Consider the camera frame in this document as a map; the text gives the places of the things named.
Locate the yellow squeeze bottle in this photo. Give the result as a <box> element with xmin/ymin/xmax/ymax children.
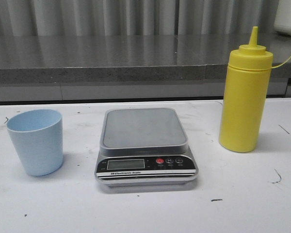
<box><xmin>218</xmin><ymin>26</ymin><xmax>291</xmax><ymax>153</ymax></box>

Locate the light blue plastic cup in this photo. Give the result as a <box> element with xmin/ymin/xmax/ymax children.
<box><xmin>6</xmin><ymin>109</ymin><xmax>64</xmax><ymax>176</ymax></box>

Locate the silver electronic kitchen scale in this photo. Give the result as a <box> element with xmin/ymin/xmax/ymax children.
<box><xmin>94</xmin><ymin>108</ymin><xmax>198</xmax><ymax>187</ymax></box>

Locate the grey stone counter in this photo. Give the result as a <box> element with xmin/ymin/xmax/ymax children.
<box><xmin>0</xmin><ymin>33</ymin><xmax>291</xmax><ymax>102</ymax></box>

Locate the grey pleated curtain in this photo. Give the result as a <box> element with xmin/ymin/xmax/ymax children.
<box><xmin>0</xmin><ymin>0</ymin><xmax>278</xmax><ymax>36</ymax></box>

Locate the white kitchen appliance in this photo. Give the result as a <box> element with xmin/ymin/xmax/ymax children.
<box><xmin>274</xmin><ymin>0</ymin><xmax>291</xmax><ymax>36</ymax></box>

